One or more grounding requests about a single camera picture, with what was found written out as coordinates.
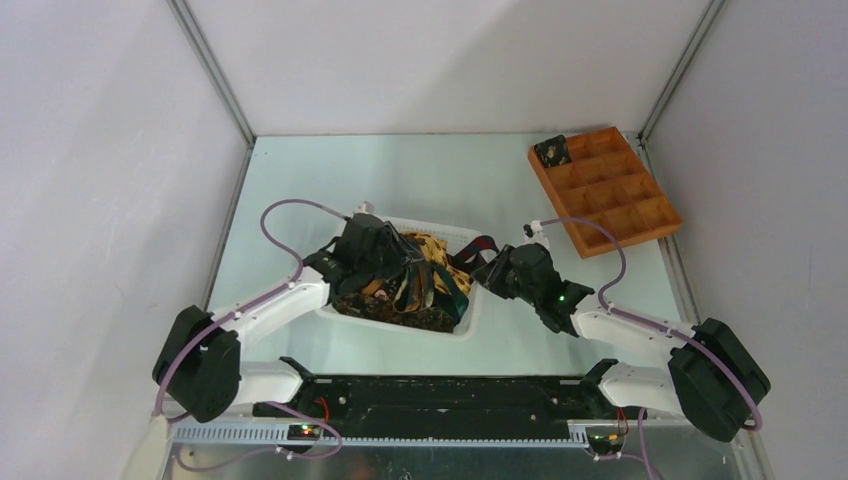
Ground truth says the white plastic mesh basket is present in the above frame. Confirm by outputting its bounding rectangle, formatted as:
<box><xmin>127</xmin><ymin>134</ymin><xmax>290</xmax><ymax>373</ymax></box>
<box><xmin>315</xmin><ymin>216</ymin><xmax>483</xmax><ymax>341</ymax></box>

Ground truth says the orange compartment tray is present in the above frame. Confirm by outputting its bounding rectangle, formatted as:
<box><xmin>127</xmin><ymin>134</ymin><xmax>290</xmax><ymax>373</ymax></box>
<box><xmin>527</xmin><ymin>127</ymin><xmax>683</xmax><ymax>247</ymax></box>

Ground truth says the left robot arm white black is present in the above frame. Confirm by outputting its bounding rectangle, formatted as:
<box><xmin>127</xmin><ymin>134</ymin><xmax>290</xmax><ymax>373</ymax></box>
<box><xmin>152</xmin><ymin>213</ymin><xmax>425</xmax><ymax>423</ymax></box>

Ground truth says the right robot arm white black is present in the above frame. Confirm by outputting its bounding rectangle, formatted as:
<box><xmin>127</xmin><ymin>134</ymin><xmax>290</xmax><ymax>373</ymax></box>
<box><xmin>472</xmin><ymin>243</ymin><xmax>771</xmax><ymax>442</ymax></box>

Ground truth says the red navy striped tie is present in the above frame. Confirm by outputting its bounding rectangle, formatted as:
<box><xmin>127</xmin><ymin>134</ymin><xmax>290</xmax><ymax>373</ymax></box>
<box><xmin>448</xmin><ymin>235</ymin><xmax>500</xmax><ymax>274</ymax></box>

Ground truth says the green navy plaid tie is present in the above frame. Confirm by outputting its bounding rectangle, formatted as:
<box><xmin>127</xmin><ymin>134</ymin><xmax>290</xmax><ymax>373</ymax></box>
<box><xmin>391</xmin><ymin>261</ymin><xmax>469</xmax><ymax>324</ymax></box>

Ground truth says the brown dark patterned tie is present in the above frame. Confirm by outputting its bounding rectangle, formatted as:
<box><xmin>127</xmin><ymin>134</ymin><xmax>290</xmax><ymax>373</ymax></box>
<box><xmin>331</xmin><ymin>293</ymin><xmax>456</xmax><ymax>333</ymax></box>

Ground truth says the rolled dark patterned tie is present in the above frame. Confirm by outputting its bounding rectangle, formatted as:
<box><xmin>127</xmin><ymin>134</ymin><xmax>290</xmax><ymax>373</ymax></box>
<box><xmin>533</xmin><ymin>134</ymin><xmax>572</xmax><ymax>168</ymax></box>

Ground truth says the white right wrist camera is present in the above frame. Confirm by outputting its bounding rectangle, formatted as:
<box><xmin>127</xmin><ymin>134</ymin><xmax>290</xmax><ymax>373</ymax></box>
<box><xmin>522</xmin><ymin>220</ymin><xmax>551</xmax><ymax>251</ymax></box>

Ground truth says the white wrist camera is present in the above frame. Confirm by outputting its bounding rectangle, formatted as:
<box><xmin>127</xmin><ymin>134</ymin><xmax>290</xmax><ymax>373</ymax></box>
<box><xmin>522</xmin><ymin>220</ymin><xmax>551</xmax><ymax>251</ymax></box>
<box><xmin>353</xmin><ymin>201</ymin><xmax>375</xmax><ymax>216</ymax></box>

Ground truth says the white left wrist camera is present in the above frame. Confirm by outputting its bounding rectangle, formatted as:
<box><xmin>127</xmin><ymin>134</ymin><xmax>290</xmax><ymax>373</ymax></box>
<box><xmin>353</xmin><ymin>201</ymin><xmax>375</xmax><ymax>216</ymax></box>

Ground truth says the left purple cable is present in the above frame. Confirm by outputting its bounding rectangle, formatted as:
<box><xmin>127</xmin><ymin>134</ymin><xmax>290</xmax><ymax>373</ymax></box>
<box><xmin>152</xmin><ymin>198</ymin><xmax>362</xmax><ymax>419</ymax></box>

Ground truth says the purple cable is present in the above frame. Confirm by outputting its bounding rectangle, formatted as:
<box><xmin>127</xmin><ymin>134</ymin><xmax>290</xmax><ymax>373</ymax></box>
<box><xmin>152</xmin><ymin>198</ymin><xmax>362</xmax><ymax>419</ymax></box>
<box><xmin>539</xmin><ymin>218</ymin><xmax>764</xmax><ymax>433</ymax></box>

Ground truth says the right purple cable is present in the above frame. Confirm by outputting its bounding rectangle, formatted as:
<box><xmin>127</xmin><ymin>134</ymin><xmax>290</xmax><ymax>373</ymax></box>
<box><xmin>539</xmin><ymin>218</ymin><xmax>764</xmax><ymax>433</ymax></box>

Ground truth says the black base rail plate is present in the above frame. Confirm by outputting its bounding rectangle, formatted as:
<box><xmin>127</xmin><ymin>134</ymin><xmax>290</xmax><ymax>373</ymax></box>
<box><xmin>288</xmin><ymin>375</ymin><xmax>638</xmax><ymax>441</ymax></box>

